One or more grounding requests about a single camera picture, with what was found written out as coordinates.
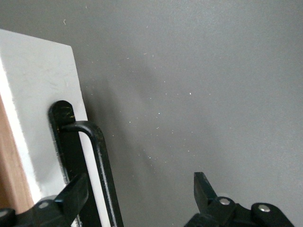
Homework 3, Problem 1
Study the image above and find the white-fronted wooden drawer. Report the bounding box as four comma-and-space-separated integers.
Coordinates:
0, 28, 107, 227

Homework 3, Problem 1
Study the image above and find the black metal drawer handle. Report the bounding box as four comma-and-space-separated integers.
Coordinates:
48, 100, 125, 227

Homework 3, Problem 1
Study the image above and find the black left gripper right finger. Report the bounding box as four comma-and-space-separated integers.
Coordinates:
183, 172, 295, 227

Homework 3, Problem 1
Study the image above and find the dark grey table mat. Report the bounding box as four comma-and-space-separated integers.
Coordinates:
0, 0, 303, 227

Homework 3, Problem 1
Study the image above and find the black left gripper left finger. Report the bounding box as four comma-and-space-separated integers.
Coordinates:
0, 174, 89, 227

